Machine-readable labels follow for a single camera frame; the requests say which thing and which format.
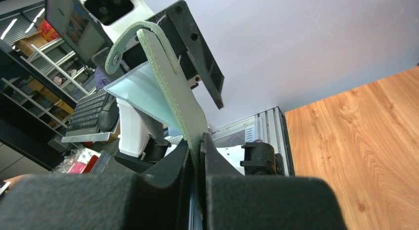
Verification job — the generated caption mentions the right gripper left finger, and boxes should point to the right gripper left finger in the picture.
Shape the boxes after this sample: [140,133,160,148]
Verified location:
[0,141,191,230]

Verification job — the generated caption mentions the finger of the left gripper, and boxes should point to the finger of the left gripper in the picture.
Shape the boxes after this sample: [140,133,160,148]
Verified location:
[147,0,224,109]

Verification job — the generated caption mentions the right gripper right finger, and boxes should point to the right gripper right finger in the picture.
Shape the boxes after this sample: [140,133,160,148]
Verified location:
[200,133,347,230]

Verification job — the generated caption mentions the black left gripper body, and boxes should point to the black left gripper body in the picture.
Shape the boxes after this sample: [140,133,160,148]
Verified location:
[91,45,131,75]

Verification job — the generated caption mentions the green card holder wallet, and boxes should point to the green card holder wallet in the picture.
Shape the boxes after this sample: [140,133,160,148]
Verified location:
[105,21,208,229]

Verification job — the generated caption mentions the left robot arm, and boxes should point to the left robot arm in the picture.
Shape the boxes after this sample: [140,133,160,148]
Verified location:
[94,0,224,170]

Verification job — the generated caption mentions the black keyboard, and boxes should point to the black keyboard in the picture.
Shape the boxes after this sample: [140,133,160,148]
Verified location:
[65,89,113,137]

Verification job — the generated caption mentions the storage shelf rack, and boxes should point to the storage shelf rack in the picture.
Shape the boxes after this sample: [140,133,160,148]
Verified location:
[0,2,96,170]

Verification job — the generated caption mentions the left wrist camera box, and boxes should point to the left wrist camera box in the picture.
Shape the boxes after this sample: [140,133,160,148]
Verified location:
[44,0,155,63]

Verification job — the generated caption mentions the aluminium frame rail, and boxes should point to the aluminium frame rail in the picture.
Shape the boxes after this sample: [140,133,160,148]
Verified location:
[209,106,295,176]

